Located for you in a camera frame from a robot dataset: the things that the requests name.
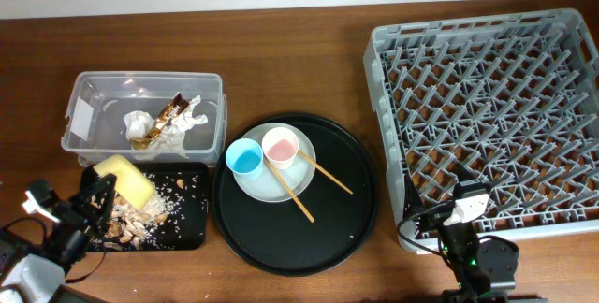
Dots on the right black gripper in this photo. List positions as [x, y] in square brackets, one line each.
[433, 215]

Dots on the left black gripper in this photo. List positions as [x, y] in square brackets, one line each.
[69, 213]

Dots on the yellow bowl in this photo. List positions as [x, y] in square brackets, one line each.
[131, 184]

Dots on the food scraps and rice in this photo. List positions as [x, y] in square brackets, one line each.
[159, 226]

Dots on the white napkin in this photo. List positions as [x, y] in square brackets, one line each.
[173, 136]

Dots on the gold brown candy wrapper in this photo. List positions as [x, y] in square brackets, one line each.
[161, 120]

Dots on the blue plastic cup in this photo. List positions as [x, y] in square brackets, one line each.
[244, 157]

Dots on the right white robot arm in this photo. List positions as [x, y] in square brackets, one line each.
[484, 267]

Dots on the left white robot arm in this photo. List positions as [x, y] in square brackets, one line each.
[38, 272]

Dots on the clear plastic waste bin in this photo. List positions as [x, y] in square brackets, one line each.
[107, 109]

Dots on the grey dishwasher rack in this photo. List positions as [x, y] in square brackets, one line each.
[513, 97]

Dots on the black rectangular tray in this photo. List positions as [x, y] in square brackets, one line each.
[197, 212]

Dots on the white label on bin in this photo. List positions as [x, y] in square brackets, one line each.
[81, 119]

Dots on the grey round plate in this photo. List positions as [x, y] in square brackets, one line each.
[266, 187]

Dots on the pink plastic cup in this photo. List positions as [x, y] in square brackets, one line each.
[280, 145]

